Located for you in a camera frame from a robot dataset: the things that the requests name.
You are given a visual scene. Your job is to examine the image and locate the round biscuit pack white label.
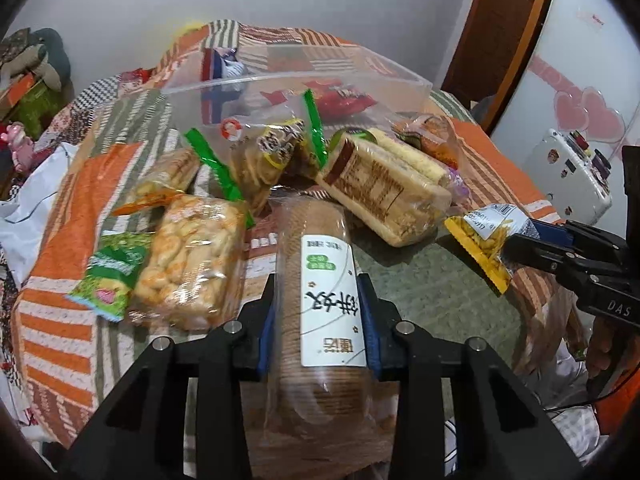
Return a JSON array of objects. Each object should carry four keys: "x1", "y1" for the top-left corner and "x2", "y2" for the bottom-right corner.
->
[{"x1": 262, "y1": 197, "x2": 401, "y2": 461}]

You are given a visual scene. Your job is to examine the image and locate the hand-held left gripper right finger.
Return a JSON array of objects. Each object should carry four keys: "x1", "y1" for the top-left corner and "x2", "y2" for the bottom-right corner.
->
[{"x1": 357, "y1": 272, "x2": 586, "y2": 480}]

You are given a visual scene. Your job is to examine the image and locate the white cloth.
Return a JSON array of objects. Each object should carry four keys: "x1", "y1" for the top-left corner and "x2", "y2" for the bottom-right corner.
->
[{"x1": 0, "y1": 142, "x2": 77, "y2": 281}]

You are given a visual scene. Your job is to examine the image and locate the brown label cracker pack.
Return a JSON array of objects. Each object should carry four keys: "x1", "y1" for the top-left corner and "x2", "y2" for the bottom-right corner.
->
[{"x1": 315, "y1": 137, "x2": 453, "y2": 249}]

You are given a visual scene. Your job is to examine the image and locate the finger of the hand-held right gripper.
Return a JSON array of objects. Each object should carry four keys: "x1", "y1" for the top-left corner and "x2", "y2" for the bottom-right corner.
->
[
  {"x1": 502, "y1": 235, "x2": 601, "y2": 287},
  {"x1": 530, "y1": 219, "x2": 627, "y2": 257}
]

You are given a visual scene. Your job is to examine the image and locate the clear plastic bin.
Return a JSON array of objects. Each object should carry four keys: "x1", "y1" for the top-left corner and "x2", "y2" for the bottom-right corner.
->
[{"x1": 160, "y1": 42, "x2": 435, "y2": 161}]

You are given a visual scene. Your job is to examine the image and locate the patterned fabric bundle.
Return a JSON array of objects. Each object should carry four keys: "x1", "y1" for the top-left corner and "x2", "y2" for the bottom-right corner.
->
[{"x1": 0, "y1": 27, "x2": 48, "y2": 78}]

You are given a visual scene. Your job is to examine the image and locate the green-edged bag of crisps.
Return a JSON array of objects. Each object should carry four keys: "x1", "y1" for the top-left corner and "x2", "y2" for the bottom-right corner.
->
[{"x1": 184, "y1": 89, "x2": 329, "y2": 226}]

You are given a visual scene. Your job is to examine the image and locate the red snack packet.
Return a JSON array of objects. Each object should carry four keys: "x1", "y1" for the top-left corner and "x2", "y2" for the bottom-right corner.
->
[{"x1": 302, "y1": 80, "x2": 379, "y2": 119}]

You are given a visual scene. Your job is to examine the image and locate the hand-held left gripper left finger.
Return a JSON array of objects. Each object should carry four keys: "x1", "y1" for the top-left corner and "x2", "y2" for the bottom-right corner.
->
[{"x1": 57, "y1": 272, "x2": 281, "y2": 480}]

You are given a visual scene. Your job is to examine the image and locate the brown wooden door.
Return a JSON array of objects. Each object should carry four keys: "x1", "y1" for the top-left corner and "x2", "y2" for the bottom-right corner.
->
[{"x1": 442, "y1": 0, "x2": 561, "y2": 136}]

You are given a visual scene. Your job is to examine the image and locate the orange-edged cookie packet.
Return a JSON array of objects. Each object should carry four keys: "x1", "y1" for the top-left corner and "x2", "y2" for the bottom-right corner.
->
[{"x1": 110, "y1": 147, "x2": 202, "y2": 218}]

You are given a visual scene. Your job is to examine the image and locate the green snack packet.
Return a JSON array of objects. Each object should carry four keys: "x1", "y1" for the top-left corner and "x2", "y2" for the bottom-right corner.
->
[{"x1": 67, "y1": 231, "x2": 154, "y2": 323}]

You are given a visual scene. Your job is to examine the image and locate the white box with stickers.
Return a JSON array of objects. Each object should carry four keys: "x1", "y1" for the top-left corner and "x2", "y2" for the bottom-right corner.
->
[{"x1": 520, "y1": 128, "x2": 614, "y2": 222}]

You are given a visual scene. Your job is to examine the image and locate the thin black cable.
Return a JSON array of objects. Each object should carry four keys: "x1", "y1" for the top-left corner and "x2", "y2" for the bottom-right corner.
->
[{"x1": 542, "y1": 394, "x2": 617, "y2": 415}]

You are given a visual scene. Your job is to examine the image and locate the person's right hand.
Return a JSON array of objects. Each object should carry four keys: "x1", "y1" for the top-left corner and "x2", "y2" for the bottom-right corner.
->
[{"x1": 582, "y1": 317, "x2": 632, "y2": 386}]

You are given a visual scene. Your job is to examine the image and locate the yellow snack packet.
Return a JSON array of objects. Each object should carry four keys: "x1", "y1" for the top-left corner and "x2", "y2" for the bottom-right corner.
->
[{"x1": 444, "y1": 203, "x2": 542, "y2": 295}]

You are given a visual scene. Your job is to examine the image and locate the grey cushion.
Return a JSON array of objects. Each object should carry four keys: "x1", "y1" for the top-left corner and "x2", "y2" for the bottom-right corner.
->
[{"x1": 30, "y1": 27, "x2": 72, "y2": 92}]

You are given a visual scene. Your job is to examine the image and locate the green round air freshener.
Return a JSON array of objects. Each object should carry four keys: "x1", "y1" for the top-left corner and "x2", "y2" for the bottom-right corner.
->
[{"x1": 327, "y1": 127, "x2": 379, "y2": 161}]

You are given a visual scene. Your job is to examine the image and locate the orange box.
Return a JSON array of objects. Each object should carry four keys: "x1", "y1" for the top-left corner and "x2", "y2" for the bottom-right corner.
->
[{"x1": 0, "y1": 72, "x2": 39, "y2": 107}]

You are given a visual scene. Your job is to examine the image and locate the clear bag of orange snacks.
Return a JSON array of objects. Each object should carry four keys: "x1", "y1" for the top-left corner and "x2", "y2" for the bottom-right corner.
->
[{"x1": 392, "y1": 114, "x2": 459, "y2": 169}]

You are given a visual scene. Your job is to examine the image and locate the blue snack packet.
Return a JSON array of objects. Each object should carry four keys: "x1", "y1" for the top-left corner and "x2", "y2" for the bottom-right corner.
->
[{"x1": 202, "y1": 47, "x2": 249, "y2": 124}]

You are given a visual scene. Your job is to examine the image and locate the white heart-sticker cabinet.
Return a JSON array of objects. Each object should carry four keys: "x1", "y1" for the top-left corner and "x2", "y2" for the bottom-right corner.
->
[{"x1": 490, "y1": 0, "x2": 640, "y2": 201}]

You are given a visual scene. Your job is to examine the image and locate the clear bag of twisted pastries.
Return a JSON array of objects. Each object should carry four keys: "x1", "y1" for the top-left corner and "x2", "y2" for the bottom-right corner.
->
[{"x1": 126, "y1": 194, "x2": 252, "y2": 332}]

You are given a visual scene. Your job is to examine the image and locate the striped patchwork blanket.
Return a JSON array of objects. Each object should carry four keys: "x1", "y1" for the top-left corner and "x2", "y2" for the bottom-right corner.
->
[{"x1": 12, "y1": 20, "x2": 587, "y2": 448}]

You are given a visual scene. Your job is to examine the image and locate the pink toy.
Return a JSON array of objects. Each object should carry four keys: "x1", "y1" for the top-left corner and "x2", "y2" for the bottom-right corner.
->
[{"x1": 0, "y1": 121, "x2": 37, "y2": 174}]

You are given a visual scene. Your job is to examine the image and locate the yellow corn roll pack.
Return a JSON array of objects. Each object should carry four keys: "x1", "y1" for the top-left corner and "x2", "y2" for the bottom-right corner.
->
[{"x1": 370, "y1": 127, "x2": 469, "y2": 202}]

